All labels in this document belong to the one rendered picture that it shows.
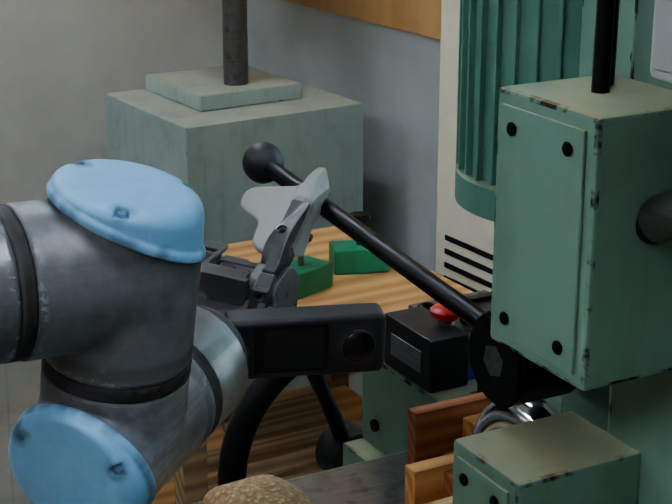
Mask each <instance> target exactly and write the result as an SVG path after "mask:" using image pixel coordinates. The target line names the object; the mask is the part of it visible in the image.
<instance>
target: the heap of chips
mask: <svg viewBox="0 0 672 504"><path fill-rule="evenodd" d="M201 504H316V503H315V502H314V501H312V500H311V499H310V498H309V497H308V496H307V495H306V494H305V493H303V492H302V491H301V490H299V489H298V488H297V487H295V486H294V485H293V484H291V483H289V482H287V481H285V480H284V479H281V478H279V477H277V476H273V475H266V474H263V475H256V476H252V477H248V478H245V479H241V480H238V481H234V482H231V483H227V484H223V485H220V486H217V487H215V488H212V489H211V490H209V491H208V492H207V494H206V495H205V497H204V499H203V502H202V503H201Z"/></svg>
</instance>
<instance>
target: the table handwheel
mask: <svg viewBox="0 0 672 504"><path fill-rule="evenodd" d="M306 376H307V378H308V380H309V382H310V384H311V386H312V388H313V391H314V393H315V395H316V397H317V399H318V401H319V404H320V406H321V409H322V411H323V414H324V416H325V419H326V421H327V424H328V426H329V427H327V428H326V429H325V430H324V431H323V433H322V434H321V436H320V437H319V439H318V442H317V445H316V450H315V456H316V461H317V463H318V465H319V466H320V468H321V469H322V470H324V471H326V470H330V469H334V468H338V467H342V466H343V443H345V442H348V441H352V440H356V439H361V438H364V437H363V435H362V425H361V424H359V423H358V422H356V421H354V420H350V419H344V417H343V415H342V413H341V411H340V409H339V407H338V405H337V402H336V400H335V398H334V396H333V394H332V392H331V389H330V387H329V384H328V382H327V380H326V377H325V375H324V374H322V375H306ZM295 377H297V376H290V377H274V378H258V379H254V380H253V381H252V382H251V384H250V385H249V386H248V388H247V389H246V392H245V395H244V397H243V399H242V400H241V402H240V404H239V405H238V406H237V407H236V408H235V410H234V412H233V414H232V416H231V418H230V421H229V423H228V426H227V429H226V432H225V435H224V438H223V442H222V445H221V450H220V455H219V463H218V486H220V485H223V484H227V483H231V482H234V481H238V480H241V479H245V478H246V474H247V464H248V458H249V453H250V450H251V446H252V443H253V440H254V437H255V434H256V432H257V429H258V427H259V425H260V423H261V421H262V419H263V417H264V416H265V414H266V412H267V410H268V409H269V407H270V406H271V404H272V403H273V402H274V400H275V399H276V398H277V396H278V395H279V394H280V393H281V392H282V390H283V389H284V388H285V387H286V386H287V385H288V384H289V383H290V382H291V381H292V380H293V379H294V378H295Z"/></svg>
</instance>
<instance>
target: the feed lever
mask: <svg viewBox="0 0 672 504"><path fill-rule="evenodd" d="M242 165H243V170H244V172H245V174H246V175H247V176H248V177H249V179H251V180H252V181H254V182H257V183H260V184H266V183H270V182H273V181H275V182H276V183H277V184H279V185H280V186H298V185H300V184H301V183H303V182H304V181H303V180H301V179H300V178H299V177H297V176H296V175H294V174H293V173H291V172H290V171H289V170H287V169H286V168H284V158H283V155H282V153H281V151H280V149H279V148H278V147H276V146H275V145H273V144H272V143H269V142H257V143H255V144H253V145H251V146H250V147H249V148H248V149H247V150H246V152H245V153H244V156H243V159H242ZM320 215H321V216H322V217H323V218H325V219H326V220H327V221H329V222H330V223H331V224H333V225H334V226H336V227H337V228H338V229H340V230H341V231H342V232H344V233H345V234H346V235H348V236H349V237H350V238H352V239H353V240H354V241H356V242H357V243H359V244H360V245H361V246H363V247H364V248H365V249H367V250H368V251H369V252H371V253H372V254H373V255H375V256H376V257H377V258H379V259H380V260H382V261H383V262H384V263H386V264H387V265H388V266H390V267H391V268H392V269H394V270H395V271H396V272H398V273H399V274H400V275H402V276H403V277H405V278H406V279H407V280H409V281H410V282H411V283H413V284H414V285H415V286H417V287H418V288H419V289H421V290H422V291H424V292H425V293H426V294H428V295H429V296H430V297H432V298H433V299H434V300H436V301H437V302H438V303H440V304H441V305H442V306H444V307H445V308H447V309H448V310H449V311H451V312H452V313H453V314H455V315H456V316H457V317H459V318H460V319H461V320H463V321H464V322H465V323H467V324H468V325H470V326H471V327H472V328H473V329H472V332H471V335H470V340H469V357H470V364H471V368H472V372H473V375H474V377H475V380H476V382H477V384H478V386H479V388H480V389H481V391H482V392H483V393H484V395H485V396H486V397H487V398H488V399H489V400H490V401H491V402H493V403H494V404H495V405H497V406H499V407H502V408H510V407H514V406H518V405H522V404H526V403H531V402H535V401H539V400H543V399H547V398H552V397H556V396H560V395H564V394H568V393H570V392H572V391H573V390H575V389H576V387H575V386H573V385H572V384H570V383H568V382H566V381H565V380H563V379H561V378H560V377H558V376H556V375H554V374H553V373H551V372H549V371H547V370H546V369H544V368H542V367H541V366H539V365H537V364H535V363H534V362H532V361H530V360H528V359H527V358H525V357H523V356H522V355H520V354H518V353H516V352H515V351H513V350H511V349H509V348H508V347H506V346H504V345H503V344H501V343H499V342H497V341H496V340H494V339H492V337H491V334H490V332H491V312H487V311H485V310H484V309H482V308H481V307H480V306H478V305H477V304H475V303H474V302H473V301H471V300H470V299H468V298H467V297H466V296H464V295H463V294H461V293H460V292H459V291H457V290H456V289H454V288H453V287H452V286H450V285H449V284H447V283H446V282H445V281H443V280H442V279H440V278H439V277H438V276H436V275H435V274H433V273H432V272H431V271H429V270H428V269H426V268H425V267H423V266H422V265H421V264H419V263H418V262H416V261H415V260H414V259H412V258H411V257H409V256H408V255H407V254H405V253H404V252H402V251H401V250H400V249H398V248H397V247H395V246H394V245H393V244H391V243H390V242H388V241H387V240H386V239H384V238H383V237H381V236H380V235H379V234H377V233H376V232H374V231H373V230H372V229H370V228H369V227H367V226H366V225H365V224H363V223H362V222H360V221H359V220H357V219H356V218H355V217H353V216H352V215H350V214H349V213H348V212H346V211H345V210H343V209H342V208H341V207H339V206H338V205H336V204H335V203H334V202H332V201H331V200H329V199H328V198H326V199H325V201H324V202H323V204H322V207H321V213H320Z"/></svg>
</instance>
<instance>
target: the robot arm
mask: <svg viewBox="0 0 672 504"><path fill-rule="evenodd" d="M46 193H47V196H48V198H47V199H40V200H27V201H18V202H10V203H2V204H0V364H8V363H12V362H18V361H20V362H27V361H33V360H38V359H42V360H41V380H40V397H39V401H38V403H37V405H34V406H32V407H30V408H28V409H26V410H25V411H24V412H23V413H22V414H21V415H20V417H19V419H18V421H17V424H16V425H15V427H14V428H13V430H12V432H11V435H10V439H9V445H8V454H9V461H10V465H11V469H12V472H13V474H14V477H15V479H16V481H17V483H18V484H19V486H20V488H21V489H22V491H23V492H24V493H25V495H26V496H27V497H28V498H29V500H30V501H31V502H32V503H33V504H152V502H153V501H154V499H155V495H156V494H157V493H158V492H159V490H160V489H161V488H162V487H163V486H164V485H165V484H166V483H167V482H168V481H169V480H170V479H171V477H172V476H173V475H174V474H175V473H176V472H177V471H178V470H179V469H180V468H181V467H182V466H183V465H184V463H185V462H186V461H187V460H188V459H189V458H190V457H191V456H192V455H193V454H194V453H195V452H196V450H197V449H198V448H199V447H200V446H201V445H202V444H203V443H204V442H205V441H206V439H207V438H208V437H209V436H210V435H211V434H212V433H213V432H214V431H215V430H216V429H217V428H218V427H219V425H220V424H221V423H222V422H223V421H224V420H225V419H226V418H227V417H228V416H229V415H230V414H231V413H232V411H233V410H234V409H235V408H236V407H237V406H238V405H239V404H240V402H241V400H242V399H243V397H244V395H245V392H246V389H247V385H248V379H258V378H274V377H290V376H306V375H322V374H337V373H353V372H369V371H379V370H380V369H381V368H382V367H383V365H384V351H385V331H386V316H385V314H384V312H383V310H382V308H381V307H380V305H379V304H377V303H374V302H373V303H354V304H336V305H317V306H299V307H297V296H298V275H297V271H296V269H295V268H293V267H289V266H290V264H291V263H292V261H293V259H294V258H293V257H301V256H303V255H304V253H305V250H306V248H307V245H308V243H309V238H310V234H311V230H312V228H313V225H314V223H315V221H316V220H317V218H318V217H319V216H320V213H321V207H322V204H323V202H324V201H325V199H326V198H327V197H328V196H329V195H330V185H329V180H328V175H327V170H326V169H325V168H322V167H318V168H317V169H315V170H314V171H313V172H312V173H310V175H309V176H308V177H307V178H306V179H305V181H304V182H303V183H301V184H300V185H298V186H278V187H254V188H251V189H249V190H248V191H246V192H245V194H244V195H243V197H242V200H241V207H242V209H243V210H244V211H245V212H247V213H248V214H249V215H250V216H251V217H253V218H254V219H255V220H256V221H257V222H258V227H257V229H256V232H255V234H254V237H253V245H254V247H255V249H256V250H257V251H258V252H259V253H261V254H262V258H261V262H260V263H254V262H250V261H249V260H248V259H243V258H239V257H234V256H230V255H224V256H222V254H223V253H224V252H225V251H226V250H227V249H228V246H229V245H227V244H222V243H218V242H213V241H209V240H204V220H205V212H204V207H203V204H202V202H201V200H200V198H199V196H198V195H197V194H196V193H195V192H194V189H193V188H190V187H189V186H188V185H187V184H186V183H185V182H183V181H182V180H180V179H179V178H177V177H175V176H173V175H171V174H169V173H167V172H164V171H162V170H159V169H156V168H153V167H150V166H147V165H143V164H139V163H134V162H129V161H122V160H111V159H90V160H82V161H79V162H77V163H75V164H67V165H64V166H63V167H61V168H59V169H58V170H57V171H56V172H55V173H54V174H53V176H52V178H51V179H50V180H49V181H48V183H47V186H46ZM206 250H207V251H206ZM208 251H212V252H208ZM213 252H215V253H213Z"/></svg>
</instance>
